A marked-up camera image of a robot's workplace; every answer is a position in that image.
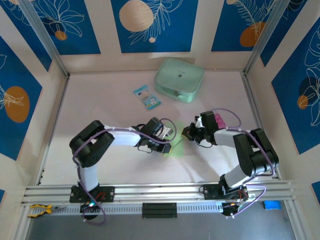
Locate yellow handled pliers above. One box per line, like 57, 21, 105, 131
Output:
26, 203, 67, 218

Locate black rail bracket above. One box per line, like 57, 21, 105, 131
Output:
141, 202, 178, 219

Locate aluminium table side rail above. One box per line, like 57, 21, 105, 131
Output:
36, 74, 71, 186
241, 74, 279, 180

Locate aluminium corner post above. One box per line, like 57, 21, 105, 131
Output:
17, 0, 70, 78
242, 0, 293, 77

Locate blue white snack packet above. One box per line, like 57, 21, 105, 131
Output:
132, 84, 162, 110

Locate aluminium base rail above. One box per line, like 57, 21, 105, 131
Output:
21, 181, 298, 206

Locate thin black left gripper cable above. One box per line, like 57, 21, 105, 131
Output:
137, 144, 154, 154

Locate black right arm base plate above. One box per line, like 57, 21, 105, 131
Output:
202, 184, 248, 201

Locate blue sponge block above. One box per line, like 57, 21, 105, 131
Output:
261, 199, 281, 211

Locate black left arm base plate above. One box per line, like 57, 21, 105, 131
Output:
69, 186, 116, 204

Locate mint green zip pouch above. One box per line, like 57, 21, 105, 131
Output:
152, 57, 205, 103

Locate thin black right gripper cable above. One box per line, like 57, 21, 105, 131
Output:
196, 139, 213, 149

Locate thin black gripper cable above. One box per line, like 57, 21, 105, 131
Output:
137, 144, 154, 154
196, 139, 213, 149

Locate light green paper sheet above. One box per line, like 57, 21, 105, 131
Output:
161, 121, 186, 159

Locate pink and clear plastic case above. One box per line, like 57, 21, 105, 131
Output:
214, 112, 226, 131

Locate slotted grey cable duct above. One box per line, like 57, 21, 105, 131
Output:
26, 201, 226, 218

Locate small black controller box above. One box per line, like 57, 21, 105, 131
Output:
79, 201, 102, 215
221, 199, 251, 219

